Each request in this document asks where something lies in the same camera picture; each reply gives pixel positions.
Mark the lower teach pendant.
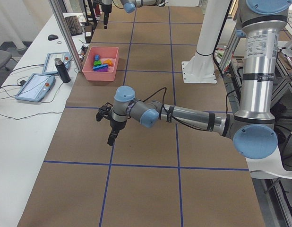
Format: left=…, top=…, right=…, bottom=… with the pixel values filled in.
left=15, top=73, right=56, bottom=102

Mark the teach pendant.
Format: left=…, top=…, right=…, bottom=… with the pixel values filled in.
left=15, top=73, right=56, bottom=102
left=42, top=51, right=73, bottom=75

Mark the green double block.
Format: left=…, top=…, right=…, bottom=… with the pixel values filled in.
left=94, top=60, right=102, bottom=67

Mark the purple block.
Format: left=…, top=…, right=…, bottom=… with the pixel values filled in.
left=98, top=68, right=109, bottom=72

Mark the brown cardboard box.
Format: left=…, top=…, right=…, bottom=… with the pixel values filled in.
left=84, top=24, right=93, bottom=44

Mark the pink plastic box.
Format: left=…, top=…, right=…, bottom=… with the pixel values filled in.
left=82, top=46, right=119, bottom=81

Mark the upper teach pendant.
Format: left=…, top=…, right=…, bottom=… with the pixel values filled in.
left=42, top=51, right=73, bottom=75

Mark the black keyboard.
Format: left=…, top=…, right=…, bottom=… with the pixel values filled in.
left=65, top=16, right=82, bottom=36

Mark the long blue studded block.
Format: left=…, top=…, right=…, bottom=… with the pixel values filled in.
left=93, top=64, right=109, bottom=71

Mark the orange block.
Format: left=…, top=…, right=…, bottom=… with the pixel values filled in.
left=103, top=59, right=114, bottom=67

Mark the small blue block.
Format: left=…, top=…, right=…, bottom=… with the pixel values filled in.
left=94, top=55, right=100, bottom=61

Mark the aluminium frame post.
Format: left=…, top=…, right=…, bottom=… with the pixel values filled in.
left=48, top=0, right=83, bottom=72

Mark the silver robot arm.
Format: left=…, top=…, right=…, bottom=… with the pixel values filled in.
left=95, top=0, right=292, bottom=159
left=97, top=0, right=165, bottom=29

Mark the black bottle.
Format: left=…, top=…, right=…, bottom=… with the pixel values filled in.
left=54, top=58, right=71, bottom=83

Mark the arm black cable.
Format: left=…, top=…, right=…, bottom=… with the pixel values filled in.
left=145, top=87, right=168, bottom=112

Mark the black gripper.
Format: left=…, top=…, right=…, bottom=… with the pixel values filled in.
left=95, top=102, right=126, bottom=146
left=99, top=0, right=112, bottom=29

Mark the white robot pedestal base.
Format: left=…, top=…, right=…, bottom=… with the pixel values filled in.
left=182, top=0, right=232, bottom=84

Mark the black computer mouse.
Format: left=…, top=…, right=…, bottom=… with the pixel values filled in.
left=47, top=34, right=59, bottom=41

